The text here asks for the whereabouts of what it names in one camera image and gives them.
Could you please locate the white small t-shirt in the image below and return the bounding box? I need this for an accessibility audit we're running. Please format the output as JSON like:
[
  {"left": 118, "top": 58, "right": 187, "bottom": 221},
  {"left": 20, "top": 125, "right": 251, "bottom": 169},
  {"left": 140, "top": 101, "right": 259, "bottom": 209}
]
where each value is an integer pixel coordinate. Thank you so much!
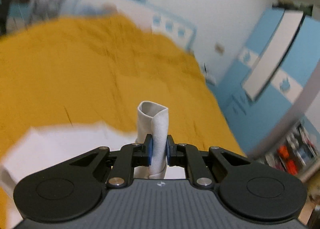
[{"left": 0, "top": 100, "right": 187, "bottom": 229}]

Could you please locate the blue white wardrobe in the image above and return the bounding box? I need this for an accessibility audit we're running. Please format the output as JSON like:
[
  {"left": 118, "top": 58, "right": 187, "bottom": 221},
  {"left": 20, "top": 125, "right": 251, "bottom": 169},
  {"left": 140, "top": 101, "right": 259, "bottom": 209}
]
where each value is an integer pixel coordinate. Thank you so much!
[{"left": 209, "top": 9, "right": 319, "bottom": 156}]

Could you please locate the mustard yellow bedspread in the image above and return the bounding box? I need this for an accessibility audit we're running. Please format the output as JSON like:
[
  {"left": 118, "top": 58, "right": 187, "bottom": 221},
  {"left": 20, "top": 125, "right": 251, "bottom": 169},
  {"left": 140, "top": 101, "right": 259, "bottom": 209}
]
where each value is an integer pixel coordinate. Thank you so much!
[{"left": 0, "top": 13, "right": 247, "bottom": 229}]

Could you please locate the blue pillow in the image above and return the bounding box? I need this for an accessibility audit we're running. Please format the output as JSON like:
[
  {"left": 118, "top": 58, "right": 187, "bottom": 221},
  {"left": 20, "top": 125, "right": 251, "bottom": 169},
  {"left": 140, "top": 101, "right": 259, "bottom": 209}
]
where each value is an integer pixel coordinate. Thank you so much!
[{"left": 72, "top": 3, "right": 118, "bottom": 17}]

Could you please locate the white blue headboard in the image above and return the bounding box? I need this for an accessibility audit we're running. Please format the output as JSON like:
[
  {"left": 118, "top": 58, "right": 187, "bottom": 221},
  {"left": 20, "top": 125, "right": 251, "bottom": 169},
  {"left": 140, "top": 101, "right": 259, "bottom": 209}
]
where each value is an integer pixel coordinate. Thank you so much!
[{"left": 60, "top": 0, "right": 196, "bottom": 50}]

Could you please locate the cluttered dark desk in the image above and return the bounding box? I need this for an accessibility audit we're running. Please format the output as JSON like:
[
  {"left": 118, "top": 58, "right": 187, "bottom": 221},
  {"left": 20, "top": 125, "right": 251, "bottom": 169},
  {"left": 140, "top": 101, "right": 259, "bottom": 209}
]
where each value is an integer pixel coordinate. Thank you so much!
[{"left": 0, "top": 0, "right": 61, "bottom": 36}]

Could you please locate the beige wall switch plate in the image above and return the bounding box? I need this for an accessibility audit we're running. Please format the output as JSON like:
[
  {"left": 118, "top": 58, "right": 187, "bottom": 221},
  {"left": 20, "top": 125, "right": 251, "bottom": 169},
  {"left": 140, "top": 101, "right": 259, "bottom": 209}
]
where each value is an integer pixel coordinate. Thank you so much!
[{"left": 215, "top": 43, "right": 225, "bottom": 55}]

